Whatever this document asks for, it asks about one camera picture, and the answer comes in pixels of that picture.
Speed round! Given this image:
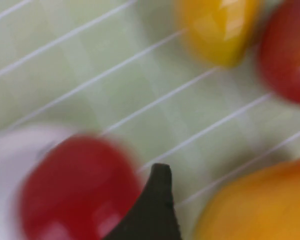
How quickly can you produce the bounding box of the yellow orange mango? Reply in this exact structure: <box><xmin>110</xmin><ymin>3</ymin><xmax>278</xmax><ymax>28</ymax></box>
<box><xmin>173</xmin><ymin>0</ymin><xmax>262</xmax><ymax>68</ymax></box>

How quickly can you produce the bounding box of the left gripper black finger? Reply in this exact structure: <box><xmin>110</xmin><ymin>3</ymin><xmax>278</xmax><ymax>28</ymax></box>
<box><xmin>102</xmin><ymin>163</ymin><xmax>184</xmax><ymax>240</ymax></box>

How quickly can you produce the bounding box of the red apple with orange base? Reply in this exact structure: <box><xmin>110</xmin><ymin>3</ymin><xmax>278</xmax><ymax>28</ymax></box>
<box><xmin>17</xmin><ymin>133</ymin><xmax>145</xmax><ymax>240</ymax></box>

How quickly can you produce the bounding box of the green checked tablecloth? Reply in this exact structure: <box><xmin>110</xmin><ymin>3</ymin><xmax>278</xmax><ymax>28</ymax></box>
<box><xmin>0</xmin><ymin>0</ymin><xmax>300</xmax><ymax>240</ymax></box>

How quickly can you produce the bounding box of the orange mango with stem tip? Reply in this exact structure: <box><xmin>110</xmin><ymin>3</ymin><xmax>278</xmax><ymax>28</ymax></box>
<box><xmin>192</xmin><ymin>156</ymin><xmax>300</xmax><ymax>240</ymax></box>

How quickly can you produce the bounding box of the red apple with short stem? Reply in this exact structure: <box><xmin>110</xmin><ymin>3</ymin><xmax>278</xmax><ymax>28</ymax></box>
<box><xmin>257</xmin><ymin>0</ymin><xmax>300</xmax><ymax>107</ymax></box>

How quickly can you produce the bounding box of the white round plate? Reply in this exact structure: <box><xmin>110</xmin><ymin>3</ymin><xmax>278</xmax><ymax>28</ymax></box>
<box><xmin>0</xmin><ymin>124</ymin><xmax>76</xmax><ymax>240</ymax></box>

